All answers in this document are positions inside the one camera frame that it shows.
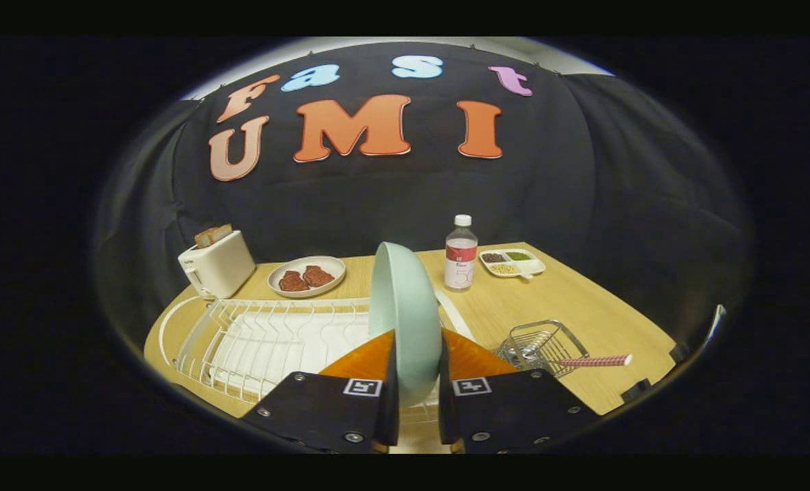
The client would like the spoon with red checkered handle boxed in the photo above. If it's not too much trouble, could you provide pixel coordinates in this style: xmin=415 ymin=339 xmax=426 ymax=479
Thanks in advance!
xmin=517 ymin=344 xmax=633 ymax=369

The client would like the white toaster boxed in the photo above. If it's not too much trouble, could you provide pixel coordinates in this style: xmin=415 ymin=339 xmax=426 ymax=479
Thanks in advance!
xmin=178 ymin=230 xmax=256 ymax=300

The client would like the clear bottle with red label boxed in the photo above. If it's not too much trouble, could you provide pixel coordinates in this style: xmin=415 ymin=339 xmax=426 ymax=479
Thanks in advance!
xmin=445 ymin=214 xmax=479 ymax=292

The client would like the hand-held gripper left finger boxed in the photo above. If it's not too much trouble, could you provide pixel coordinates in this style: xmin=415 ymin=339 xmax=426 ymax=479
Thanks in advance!
xmin=240 ymin=329 xmax=401 ymax=454

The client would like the metal wire basket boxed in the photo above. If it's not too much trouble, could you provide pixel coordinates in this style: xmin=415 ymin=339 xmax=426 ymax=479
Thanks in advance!
xmin=495 ymin=320 xmax=591 ymax=378

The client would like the white divided tray with beans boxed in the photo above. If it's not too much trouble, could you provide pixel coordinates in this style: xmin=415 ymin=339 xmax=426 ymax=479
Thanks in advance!
xmin=479 ymin=248 xmax=546 ymax=280

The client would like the white oval plate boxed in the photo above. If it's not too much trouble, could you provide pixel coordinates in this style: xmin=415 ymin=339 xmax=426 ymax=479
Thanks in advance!
xmin=267 ymin=256 xmax=346 ymax=299

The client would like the brown bread slice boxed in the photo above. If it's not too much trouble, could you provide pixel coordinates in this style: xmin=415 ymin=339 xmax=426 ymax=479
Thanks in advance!
xmin=194 ymin=224 xmax=233 ymax=248

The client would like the light green plate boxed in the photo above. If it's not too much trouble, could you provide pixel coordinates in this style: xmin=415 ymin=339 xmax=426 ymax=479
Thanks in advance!
xmin=368 ymin=241 xmax=443 ymax=408

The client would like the black backdrop cloth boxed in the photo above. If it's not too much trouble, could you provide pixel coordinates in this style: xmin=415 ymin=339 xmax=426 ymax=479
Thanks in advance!
xmin=95 ymin=42 xmax=753 ymax=355

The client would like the white wire dish rack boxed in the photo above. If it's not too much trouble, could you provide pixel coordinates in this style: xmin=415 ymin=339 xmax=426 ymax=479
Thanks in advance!
xmin=158 ymin=295 xmax=474 ymax=423

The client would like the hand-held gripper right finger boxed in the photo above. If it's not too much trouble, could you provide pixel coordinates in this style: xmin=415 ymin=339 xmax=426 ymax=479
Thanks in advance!
xmin=438 ymin=327 xmax=600 ymax=454

